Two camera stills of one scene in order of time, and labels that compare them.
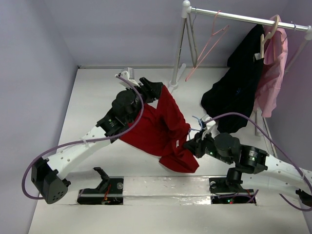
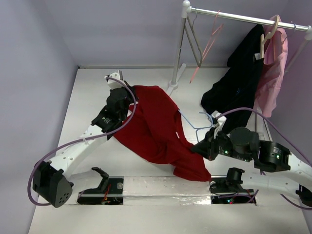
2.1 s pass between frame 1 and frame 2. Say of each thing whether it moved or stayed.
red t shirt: moved
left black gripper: moved
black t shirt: stayed
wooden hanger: stayed
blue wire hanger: moved
